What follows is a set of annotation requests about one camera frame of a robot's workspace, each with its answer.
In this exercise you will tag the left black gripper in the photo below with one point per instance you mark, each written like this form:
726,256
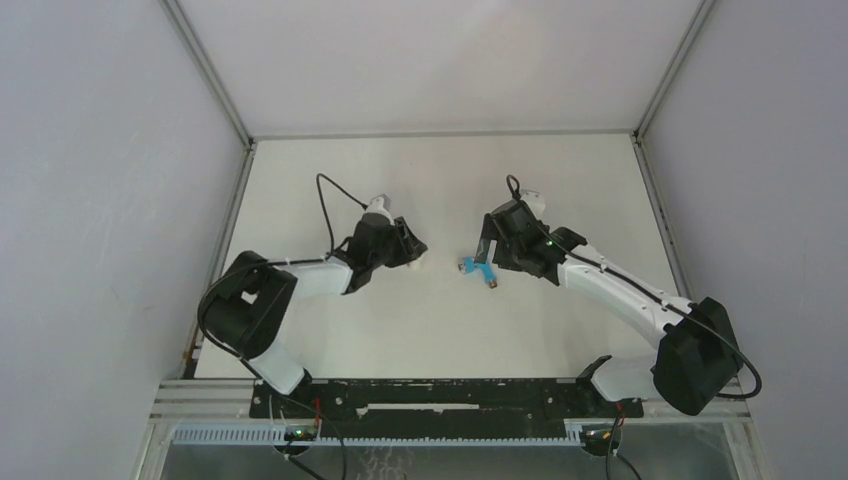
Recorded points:
409,247

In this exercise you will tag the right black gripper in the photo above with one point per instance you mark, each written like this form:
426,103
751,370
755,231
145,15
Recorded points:
485,239

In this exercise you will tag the blue plastic water faucet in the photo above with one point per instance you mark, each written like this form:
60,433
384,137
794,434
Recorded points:
468,265

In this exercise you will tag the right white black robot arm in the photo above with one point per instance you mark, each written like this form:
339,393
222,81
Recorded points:
695,351

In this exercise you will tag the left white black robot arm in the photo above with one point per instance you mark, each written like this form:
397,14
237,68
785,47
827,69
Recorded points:
242,312

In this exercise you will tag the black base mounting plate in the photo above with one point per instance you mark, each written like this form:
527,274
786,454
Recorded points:
441,409

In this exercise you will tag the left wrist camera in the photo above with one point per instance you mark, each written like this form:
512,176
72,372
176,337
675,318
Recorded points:
380,205

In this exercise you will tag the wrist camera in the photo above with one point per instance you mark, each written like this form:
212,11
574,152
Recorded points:
535,202
380,205

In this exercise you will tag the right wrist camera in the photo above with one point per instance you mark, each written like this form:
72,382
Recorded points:
535,202

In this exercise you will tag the aluminium frame rail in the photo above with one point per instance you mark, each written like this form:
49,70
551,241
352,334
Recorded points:
229,399

